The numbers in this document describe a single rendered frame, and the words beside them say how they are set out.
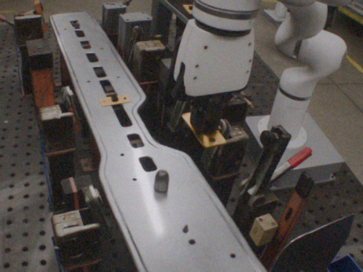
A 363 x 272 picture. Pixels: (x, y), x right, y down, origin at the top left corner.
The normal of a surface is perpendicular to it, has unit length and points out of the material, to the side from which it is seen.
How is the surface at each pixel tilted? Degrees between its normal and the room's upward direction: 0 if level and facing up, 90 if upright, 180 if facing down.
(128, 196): 0
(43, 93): 90
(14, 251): 0
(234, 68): 93
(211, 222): 0
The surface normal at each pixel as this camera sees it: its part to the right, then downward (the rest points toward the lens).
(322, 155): 0.10, -0.76
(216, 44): 0.32, 0.61
